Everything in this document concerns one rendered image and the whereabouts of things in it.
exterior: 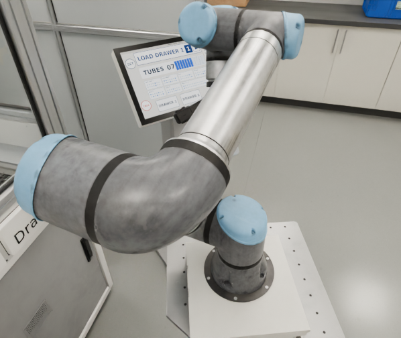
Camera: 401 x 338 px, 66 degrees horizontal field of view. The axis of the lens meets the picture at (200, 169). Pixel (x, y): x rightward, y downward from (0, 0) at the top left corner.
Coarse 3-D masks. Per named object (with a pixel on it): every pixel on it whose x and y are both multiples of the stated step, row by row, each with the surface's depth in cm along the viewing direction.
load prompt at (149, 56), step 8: (160, 48) 126; (168, 48) 127; (176, 48) 129; (184, 48) 130; (192, 48) 132; (136, 56) 121; (144, 56) 123; (152, 56) 124; (160, 56) 125; (168, 56) 127; (176, 56) 128
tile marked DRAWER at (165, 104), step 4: (172, 96) 126; (160, 100) 124; (164, 100) 124; (168, 100) 125; (172, 100) 126; (176, 100) 127; (156, 104) 123; (160, 104) 123; (164, 104) 124; (168, 104) 125; (172, 104) 126; (176, 104) 126; (160, 108) 123; (164, 108) 124; (168, 108) 125; (172, 108) 125
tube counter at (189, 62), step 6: (174, 60) 128; (180, 60) 129; (186, 60) 130; (192, 60) 131; (198, 60) 133; (204, 60) 134; (168, 66) 127; (174, 66) 128; (180, 66) 129; (186, 66) 130; (192, 66) 131; (168, 72) 126
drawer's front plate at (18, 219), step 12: (12, 216) 87; (24, 216) 91; (0, 228) 84; (12, 228) 88; (24, 228) 92; (36, 228) 97; (0, 240) 86; (12, 240) 88; (24, 240) 93; (12, 252) 89
